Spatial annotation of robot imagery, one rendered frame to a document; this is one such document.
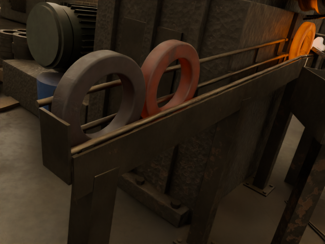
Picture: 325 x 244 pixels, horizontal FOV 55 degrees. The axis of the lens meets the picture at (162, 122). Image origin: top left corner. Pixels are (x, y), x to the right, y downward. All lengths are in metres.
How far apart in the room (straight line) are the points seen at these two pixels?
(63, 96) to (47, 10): 1.48
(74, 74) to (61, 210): 0.91
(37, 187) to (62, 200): 0.14
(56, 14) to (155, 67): 1.36
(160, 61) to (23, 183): 1.02
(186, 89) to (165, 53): 0.14
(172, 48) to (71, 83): 0.23
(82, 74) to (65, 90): 0.03
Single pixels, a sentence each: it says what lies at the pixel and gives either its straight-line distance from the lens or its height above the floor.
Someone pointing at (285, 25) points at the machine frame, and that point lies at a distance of 1.41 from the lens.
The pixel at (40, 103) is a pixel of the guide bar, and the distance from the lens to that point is 0.53.
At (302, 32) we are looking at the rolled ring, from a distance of 1.40.
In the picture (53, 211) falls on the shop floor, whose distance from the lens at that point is 1.33.
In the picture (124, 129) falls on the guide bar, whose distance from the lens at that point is 0.55.
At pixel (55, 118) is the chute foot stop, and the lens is 0.48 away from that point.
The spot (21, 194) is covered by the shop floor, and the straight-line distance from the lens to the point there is 1.42.
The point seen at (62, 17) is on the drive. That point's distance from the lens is 1.90.
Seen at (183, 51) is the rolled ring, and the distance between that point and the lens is 0.65.
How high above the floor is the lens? 0.85
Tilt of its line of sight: 22 degrees down
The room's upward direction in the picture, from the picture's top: 11 degrees clockwise
